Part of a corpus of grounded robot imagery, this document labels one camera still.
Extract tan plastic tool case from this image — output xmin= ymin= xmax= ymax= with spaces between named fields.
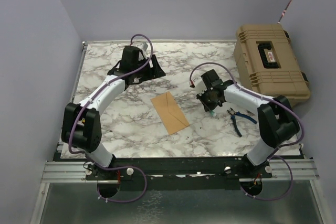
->
xmin=234 ymin=24 xmax=311 ymax=106

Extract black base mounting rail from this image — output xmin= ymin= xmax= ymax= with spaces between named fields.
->
xmin=54 ymin=153 xmax=279 ymax=192

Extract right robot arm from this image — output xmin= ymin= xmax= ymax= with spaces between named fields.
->
xmin=190 ymin=69 xmax=300 ymax=177

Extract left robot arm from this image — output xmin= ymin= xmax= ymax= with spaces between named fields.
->
xmin=61 ymin=45 xmax=165 ymax=179

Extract blue handled pliers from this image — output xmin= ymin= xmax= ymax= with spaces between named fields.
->
xmin=227 ymin=107 xmax=258 ymax=137

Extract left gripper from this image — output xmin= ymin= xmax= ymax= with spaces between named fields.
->
xmin=132 ymin=55 xmax=165 ymax=82

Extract white green glue stick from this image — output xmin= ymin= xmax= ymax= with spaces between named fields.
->
xmin=210 ymin=111 xmax=217 ymax=118

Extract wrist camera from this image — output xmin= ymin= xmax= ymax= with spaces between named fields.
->
xmin=135 ymin=41 xmax=149 ymax=57
xmin=195 ymin=80 xmax=207 ymax=99

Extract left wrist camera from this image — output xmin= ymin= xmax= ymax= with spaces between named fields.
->
xmin=135 ymin=41 xmax=149 ymax=57

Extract aluminium frame rail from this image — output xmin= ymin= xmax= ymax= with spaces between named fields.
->
xmin=41 ymin=162 xmax=86 ymax=183

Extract brown paper envelope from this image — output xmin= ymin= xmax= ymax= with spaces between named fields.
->
xmin=151 ymin=91 xmax=190 ymax=135

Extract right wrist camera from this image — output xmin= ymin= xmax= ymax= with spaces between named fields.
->
xmin=195 ymin=80 xmax=207 ymax=99

